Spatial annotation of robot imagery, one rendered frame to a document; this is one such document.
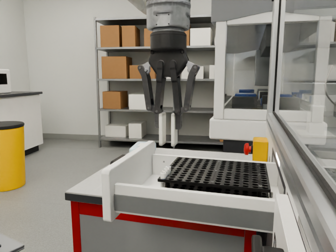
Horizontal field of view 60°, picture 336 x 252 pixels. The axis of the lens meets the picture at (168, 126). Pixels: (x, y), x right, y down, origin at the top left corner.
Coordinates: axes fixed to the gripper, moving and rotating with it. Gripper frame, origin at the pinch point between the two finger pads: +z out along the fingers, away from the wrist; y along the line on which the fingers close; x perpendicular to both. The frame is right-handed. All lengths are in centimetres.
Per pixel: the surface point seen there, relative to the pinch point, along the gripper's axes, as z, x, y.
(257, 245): 8.5, -26.9, 18.2
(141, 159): 9.3, 6.8, -9.0
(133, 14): -113, 405, -171
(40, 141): 84, 308, -287
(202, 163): 9.6, 8.2, 6.4
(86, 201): 26.1, 13.7, -29.7
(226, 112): 6, 84, 6
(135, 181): 13.7, 2.9, -9.0
